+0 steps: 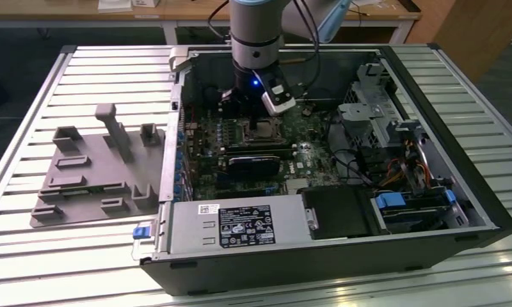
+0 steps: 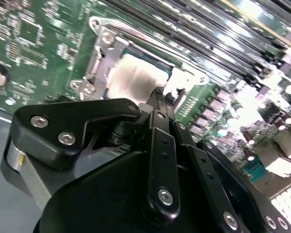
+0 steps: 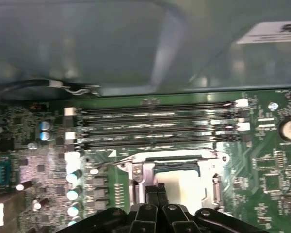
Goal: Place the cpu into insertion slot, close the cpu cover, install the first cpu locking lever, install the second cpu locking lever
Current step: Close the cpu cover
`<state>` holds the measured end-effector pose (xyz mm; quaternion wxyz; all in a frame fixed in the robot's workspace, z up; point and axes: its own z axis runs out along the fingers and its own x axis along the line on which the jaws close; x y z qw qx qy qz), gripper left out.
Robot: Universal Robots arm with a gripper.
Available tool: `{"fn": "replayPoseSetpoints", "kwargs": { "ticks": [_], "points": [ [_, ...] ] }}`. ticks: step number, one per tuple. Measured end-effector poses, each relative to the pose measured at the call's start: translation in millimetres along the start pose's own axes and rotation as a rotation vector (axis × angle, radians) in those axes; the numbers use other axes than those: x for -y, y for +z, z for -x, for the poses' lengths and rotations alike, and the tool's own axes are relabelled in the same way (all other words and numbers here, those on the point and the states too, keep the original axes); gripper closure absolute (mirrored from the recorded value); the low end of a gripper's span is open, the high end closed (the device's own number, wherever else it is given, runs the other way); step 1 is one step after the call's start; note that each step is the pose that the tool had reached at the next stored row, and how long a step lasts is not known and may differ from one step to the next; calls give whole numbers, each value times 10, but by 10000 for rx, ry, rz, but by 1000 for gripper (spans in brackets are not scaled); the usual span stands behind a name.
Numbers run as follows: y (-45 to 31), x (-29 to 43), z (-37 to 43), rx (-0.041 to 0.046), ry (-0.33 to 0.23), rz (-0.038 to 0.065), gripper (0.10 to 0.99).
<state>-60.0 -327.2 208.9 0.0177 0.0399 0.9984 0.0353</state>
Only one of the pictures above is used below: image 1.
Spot silver CPU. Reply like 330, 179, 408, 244
257, 120, 281, 137

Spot CPU socket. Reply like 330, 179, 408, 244
240, 117, 288, 143

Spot black drive bay cover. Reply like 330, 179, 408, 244
301, 186, 388, 240

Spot black RAM stick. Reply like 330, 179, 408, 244
224, 142, 293, 152

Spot black graphics card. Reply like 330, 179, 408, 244
224, 155, 281, 178

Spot green motherboard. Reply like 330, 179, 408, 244
176, 105, 347, 201

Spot silver metal drive cage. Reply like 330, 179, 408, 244
336, 63, 428, 148

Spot grey power supply unit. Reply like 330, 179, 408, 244
165, 194, 313, 257

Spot blue disk carrier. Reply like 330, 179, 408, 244
373, 191, 407, 211

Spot grey plastic parts rack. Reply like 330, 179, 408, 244
29, 104, 166, 228

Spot wooden desk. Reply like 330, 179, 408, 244
0, 0, 421, 44

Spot black open PC case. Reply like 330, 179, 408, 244
138, 43, 512, 297

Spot wooden cabinet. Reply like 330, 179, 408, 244
409, 0, 512, 84

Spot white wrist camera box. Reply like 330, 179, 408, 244
260, 72, 297, 116

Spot grey metal case bracket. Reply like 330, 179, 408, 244
169, 45, 197, 74

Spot black camera cable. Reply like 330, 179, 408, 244
297, 0, 325, 94

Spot black cable in case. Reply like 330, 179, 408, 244
330, 148, 377, 187

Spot yellow and orange wires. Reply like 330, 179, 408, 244
383, 155, 432, 190

